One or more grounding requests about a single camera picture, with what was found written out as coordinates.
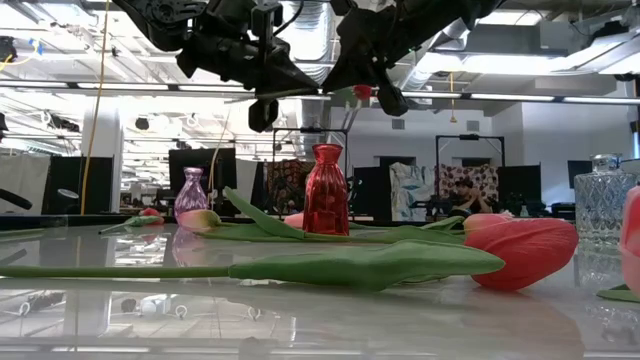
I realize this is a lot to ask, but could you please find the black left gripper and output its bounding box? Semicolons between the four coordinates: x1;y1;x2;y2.
175;3;321;134

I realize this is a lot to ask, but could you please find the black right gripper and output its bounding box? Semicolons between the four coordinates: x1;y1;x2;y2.
322;0;419;118

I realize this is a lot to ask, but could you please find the red artificial tulip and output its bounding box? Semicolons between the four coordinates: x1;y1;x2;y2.
329;83;375;107
0;218;580;293
97;206;165;236

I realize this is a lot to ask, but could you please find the red glass vase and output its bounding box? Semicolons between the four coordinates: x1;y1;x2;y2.
302;143;351;237

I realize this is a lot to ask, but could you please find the purple glass vase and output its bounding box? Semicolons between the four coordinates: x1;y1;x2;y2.
173;166;210;225

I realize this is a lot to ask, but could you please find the clear crystal glass vase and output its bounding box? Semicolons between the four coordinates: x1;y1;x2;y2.
573;153;637;249

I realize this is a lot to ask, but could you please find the dark patterned cloth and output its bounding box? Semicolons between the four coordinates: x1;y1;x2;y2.
264;159;317;216

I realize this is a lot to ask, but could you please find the black computer monitor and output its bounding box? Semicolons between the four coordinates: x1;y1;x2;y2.
567;159;595;190
168;147;238;191

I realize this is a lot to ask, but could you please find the black partition panel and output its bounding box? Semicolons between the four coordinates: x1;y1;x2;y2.
352;166;393;222
42;156;115;216
497;164;543;216

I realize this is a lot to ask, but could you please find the white blue leaf cloth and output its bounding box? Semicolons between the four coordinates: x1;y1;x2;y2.
389;162;437;223

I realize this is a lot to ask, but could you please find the ceiling light strip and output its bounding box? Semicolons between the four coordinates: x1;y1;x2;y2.
399;89;640;105
0;81;256;97

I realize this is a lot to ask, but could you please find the red white floral cloth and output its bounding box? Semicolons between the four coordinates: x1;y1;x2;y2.
437;163;500;201

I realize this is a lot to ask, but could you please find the person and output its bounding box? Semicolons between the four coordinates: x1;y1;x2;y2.
447;175;496;215

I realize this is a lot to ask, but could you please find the white cloth panel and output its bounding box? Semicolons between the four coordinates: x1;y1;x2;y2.
0;153;51;216

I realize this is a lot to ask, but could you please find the black ceiling box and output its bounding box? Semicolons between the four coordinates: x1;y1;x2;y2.
0;35;19;64

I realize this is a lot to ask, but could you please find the silver ribbed ventilation duct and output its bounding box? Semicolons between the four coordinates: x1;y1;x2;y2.
283;0;335;160

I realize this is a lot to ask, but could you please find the black stand frame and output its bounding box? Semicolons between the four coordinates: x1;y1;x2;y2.
272;127;350;221
435;133;506;169

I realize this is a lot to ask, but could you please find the yellow cable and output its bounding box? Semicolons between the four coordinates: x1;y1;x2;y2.
79;0;111;217

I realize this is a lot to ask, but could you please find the black metal table frame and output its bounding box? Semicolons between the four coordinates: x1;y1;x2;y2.
0;213;576;234

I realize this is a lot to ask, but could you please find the black curved cable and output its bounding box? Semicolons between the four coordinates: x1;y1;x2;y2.
0;187;34;211

